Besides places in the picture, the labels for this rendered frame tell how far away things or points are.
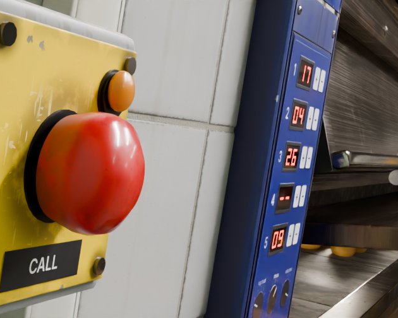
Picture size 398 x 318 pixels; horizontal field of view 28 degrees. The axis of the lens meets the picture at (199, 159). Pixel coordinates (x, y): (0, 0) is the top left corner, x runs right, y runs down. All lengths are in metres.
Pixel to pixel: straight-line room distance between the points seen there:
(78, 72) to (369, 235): 0.61
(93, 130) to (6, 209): 0.04
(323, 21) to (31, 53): 0.50
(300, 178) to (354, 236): 0.14
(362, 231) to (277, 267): 0.16
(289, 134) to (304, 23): 0.09
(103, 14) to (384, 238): 0.52
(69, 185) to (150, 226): 0.28
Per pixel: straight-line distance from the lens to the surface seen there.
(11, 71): 0.24
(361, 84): 1.15
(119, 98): 0.28
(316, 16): 0.70
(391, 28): 1.27
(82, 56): 0.27
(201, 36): 0.54
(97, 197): 0.24
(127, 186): 0.25
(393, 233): 0.84
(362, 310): 1.51
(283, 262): 0.72
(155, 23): 0.48
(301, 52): 0.66
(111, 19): 0.40
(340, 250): 2.13
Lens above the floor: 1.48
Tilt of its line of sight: 3 degrees down
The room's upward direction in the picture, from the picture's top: 9 degrees clockwise
